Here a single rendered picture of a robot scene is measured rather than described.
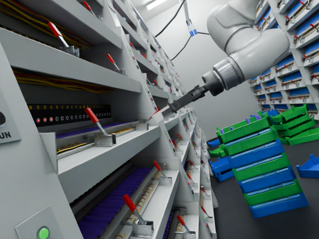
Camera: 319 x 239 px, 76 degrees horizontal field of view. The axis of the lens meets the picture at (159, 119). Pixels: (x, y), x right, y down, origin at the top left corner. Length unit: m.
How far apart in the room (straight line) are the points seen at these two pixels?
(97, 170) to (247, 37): 0.53
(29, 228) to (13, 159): 0.07
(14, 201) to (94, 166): 0.14
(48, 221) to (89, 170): 0.11
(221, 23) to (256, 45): 0.14
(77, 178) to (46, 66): 0.19
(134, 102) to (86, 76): 0.41
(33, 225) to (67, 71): 0.27
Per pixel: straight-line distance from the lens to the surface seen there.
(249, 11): 0.72
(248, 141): 1.28
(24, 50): 0.36
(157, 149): 0.85
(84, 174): 0.33
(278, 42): 0.66
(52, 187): 0.27
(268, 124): 1.28
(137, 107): 0.85
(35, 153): 0.27
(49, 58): 0.39
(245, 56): 0.63
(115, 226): 0.47
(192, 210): 0.92
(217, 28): 0.73
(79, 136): 0.45
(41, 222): 0.25
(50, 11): 0.71
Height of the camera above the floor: 0.74
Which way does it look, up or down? 1 degrees up
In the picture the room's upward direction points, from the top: 24 degrees counter-clockwise
